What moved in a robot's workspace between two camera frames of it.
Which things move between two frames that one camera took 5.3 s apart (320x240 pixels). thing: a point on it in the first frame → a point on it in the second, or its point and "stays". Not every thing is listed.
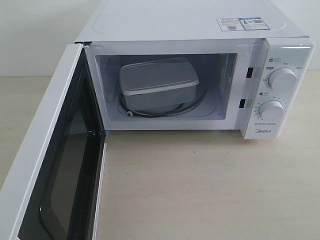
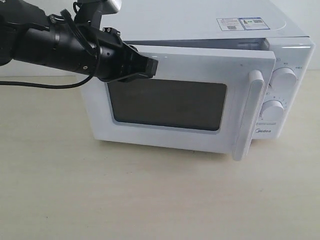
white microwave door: (52, 190) → (200, 99)
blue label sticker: (253, 23) stays
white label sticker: (230, 24) stays
